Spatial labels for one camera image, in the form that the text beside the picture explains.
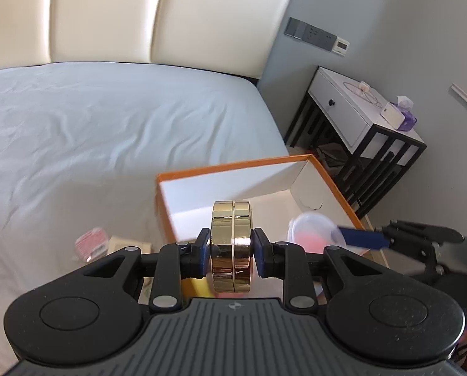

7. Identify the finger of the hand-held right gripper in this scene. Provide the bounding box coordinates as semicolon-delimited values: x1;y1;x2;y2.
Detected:
337;219;466;250

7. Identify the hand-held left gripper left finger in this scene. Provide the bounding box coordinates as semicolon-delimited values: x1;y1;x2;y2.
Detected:
61;227;212;311

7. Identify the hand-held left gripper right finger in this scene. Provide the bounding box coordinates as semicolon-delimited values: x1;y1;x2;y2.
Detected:
252;227;407;311

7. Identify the gold round tin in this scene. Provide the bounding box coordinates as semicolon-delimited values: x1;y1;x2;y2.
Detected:
210;200;255;295

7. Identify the pink egg-shaped ball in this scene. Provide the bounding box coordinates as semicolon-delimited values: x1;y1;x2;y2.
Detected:
295;230;336;254

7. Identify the orange cardboard box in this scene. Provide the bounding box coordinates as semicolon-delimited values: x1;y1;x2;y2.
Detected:
156;154;376;299

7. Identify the clear plastic cup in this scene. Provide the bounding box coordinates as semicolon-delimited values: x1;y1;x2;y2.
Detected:
287;211;348;256

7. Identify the cream cloth pouch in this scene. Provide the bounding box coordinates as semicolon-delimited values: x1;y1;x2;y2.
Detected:
108;235;154;256

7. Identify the pink flat case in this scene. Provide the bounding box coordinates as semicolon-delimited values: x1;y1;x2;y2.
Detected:
74;227;110;261

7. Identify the white drawer black nightstand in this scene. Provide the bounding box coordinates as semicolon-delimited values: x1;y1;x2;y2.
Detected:
283;65;428;221

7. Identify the white charger box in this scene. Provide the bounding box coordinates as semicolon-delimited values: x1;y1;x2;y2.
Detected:
380;101;405;128

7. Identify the purple tissue pack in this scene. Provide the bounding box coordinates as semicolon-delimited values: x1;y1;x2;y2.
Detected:
395;96;419;132

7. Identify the bed with pale sheet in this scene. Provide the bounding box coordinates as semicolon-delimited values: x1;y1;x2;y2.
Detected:
0;62;291;365

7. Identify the cream padded headboard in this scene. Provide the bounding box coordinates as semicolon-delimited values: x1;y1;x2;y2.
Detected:
0;0;299;84

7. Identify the white cable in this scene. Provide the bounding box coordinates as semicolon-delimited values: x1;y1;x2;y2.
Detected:
342;81;385;109

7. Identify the white wall shelf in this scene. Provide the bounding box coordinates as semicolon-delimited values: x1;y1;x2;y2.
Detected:
449;82;467;121

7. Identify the white wall thermostat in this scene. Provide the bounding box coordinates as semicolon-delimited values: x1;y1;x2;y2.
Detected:
332;35;352;56

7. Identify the grey wall outlet panel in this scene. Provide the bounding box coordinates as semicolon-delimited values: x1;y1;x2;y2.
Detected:
284;16;338;53

